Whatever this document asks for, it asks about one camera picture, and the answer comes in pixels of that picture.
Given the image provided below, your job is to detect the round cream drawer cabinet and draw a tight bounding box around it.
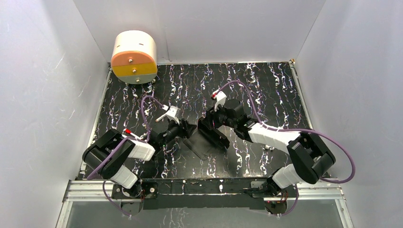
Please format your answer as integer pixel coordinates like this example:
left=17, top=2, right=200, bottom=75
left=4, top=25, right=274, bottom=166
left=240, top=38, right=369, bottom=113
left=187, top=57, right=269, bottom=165
left=111, top=30, right=157, bottom=85

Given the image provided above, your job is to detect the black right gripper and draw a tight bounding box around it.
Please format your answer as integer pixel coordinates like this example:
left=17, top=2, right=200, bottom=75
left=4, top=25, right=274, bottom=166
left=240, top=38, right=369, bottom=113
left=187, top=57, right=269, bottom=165
left=201, top=101, right=237, bottom=130

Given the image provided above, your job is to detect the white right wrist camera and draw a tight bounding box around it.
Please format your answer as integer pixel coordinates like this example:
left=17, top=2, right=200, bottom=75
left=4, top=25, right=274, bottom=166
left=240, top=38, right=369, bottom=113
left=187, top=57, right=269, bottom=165
left=212, top=91, right=227, bottom=112

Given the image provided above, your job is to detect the small red-capped white pen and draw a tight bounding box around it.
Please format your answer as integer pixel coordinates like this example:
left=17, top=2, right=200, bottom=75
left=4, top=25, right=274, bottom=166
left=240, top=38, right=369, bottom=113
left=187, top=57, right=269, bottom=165
left=124, top=128, right=142, bottom=140

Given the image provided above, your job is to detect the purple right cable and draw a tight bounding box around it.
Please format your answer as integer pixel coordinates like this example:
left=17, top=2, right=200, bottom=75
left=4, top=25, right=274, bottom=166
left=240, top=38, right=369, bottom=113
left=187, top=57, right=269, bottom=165
left=214, top=80, right=356, bottom=217

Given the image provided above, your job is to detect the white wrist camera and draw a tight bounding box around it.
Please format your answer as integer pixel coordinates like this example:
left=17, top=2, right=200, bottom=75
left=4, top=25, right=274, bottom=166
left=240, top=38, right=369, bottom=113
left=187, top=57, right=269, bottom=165
left=212, top=91, right=227, bottom=112
left=163, top=105, right=180, bottom=124

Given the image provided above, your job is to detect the pink white marker pen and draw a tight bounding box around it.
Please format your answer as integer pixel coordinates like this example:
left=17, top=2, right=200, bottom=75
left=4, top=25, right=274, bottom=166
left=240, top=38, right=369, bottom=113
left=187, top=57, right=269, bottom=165
left=155, top=115, right=166, bottom=122

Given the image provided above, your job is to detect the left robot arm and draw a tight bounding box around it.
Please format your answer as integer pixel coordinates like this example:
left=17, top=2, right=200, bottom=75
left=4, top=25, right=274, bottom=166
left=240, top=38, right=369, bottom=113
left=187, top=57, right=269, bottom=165
left=82, top=119, right=197, bottom=198

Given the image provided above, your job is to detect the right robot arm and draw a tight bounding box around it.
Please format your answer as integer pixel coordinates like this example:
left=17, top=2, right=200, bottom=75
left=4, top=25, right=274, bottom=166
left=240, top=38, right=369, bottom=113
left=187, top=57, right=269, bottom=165
left=198, top=99, right=336, bottom=197

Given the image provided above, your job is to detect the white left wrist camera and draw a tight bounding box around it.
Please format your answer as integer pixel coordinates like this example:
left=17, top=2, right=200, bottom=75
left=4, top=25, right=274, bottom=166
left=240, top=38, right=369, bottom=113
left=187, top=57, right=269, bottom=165
left=163, top=105, right=180, bottom=124

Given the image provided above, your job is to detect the aluminium front rail frame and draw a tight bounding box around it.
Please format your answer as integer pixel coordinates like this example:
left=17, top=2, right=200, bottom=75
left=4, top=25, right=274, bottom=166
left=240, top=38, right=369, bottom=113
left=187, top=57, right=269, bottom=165
left=57, top=178, right=353, bottom=228

